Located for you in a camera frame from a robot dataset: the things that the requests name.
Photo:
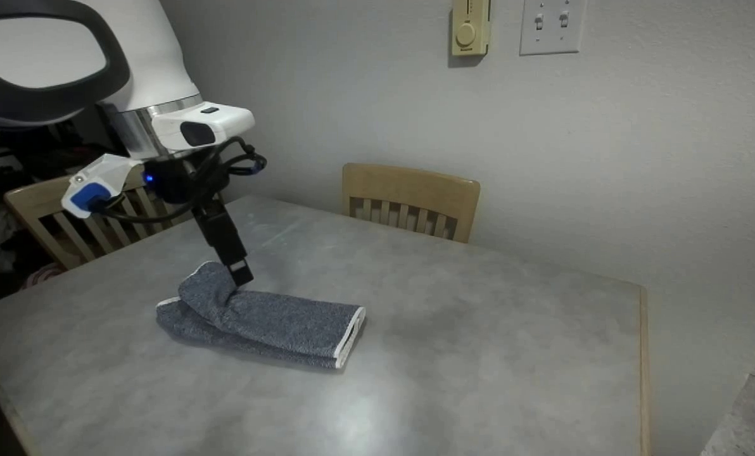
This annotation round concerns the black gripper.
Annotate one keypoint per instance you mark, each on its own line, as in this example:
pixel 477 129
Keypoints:
pixel 191 180

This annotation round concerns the grey towel with white trim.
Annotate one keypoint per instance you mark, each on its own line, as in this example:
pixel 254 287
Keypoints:
pixel 283 325

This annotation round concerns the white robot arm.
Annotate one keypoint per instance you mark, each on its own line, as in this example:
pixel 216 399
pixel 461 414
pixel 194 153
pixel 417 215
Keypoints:
pixel 140 52

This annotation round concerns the wooden chair with short slats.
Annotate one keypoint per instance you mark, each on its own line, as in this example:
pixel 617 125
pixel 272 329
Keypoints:
pixel 410 190

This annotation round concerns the wooden chair with vertical slats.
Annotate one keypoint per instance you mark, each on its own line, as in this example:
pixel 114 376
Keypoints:
pixel 31 200

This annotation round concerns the dark background panel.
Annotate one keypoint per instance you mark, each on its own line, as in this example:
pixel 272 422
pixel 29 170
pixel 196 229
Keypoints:
pixel 48 153

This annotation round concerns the white and blue wrist camera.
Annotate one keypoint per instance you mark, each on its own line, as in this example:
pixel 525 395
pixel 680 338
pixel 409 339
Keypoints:
pixel 99 180

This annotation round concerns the beige wall thermostat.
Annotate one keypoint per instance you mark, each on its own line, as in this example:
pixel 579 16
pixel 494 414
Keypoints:
pixel 470 28

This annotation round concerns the white wall outlet plate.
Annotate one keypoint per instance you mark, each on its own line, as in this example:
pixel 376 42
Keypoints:
pixel 550 26

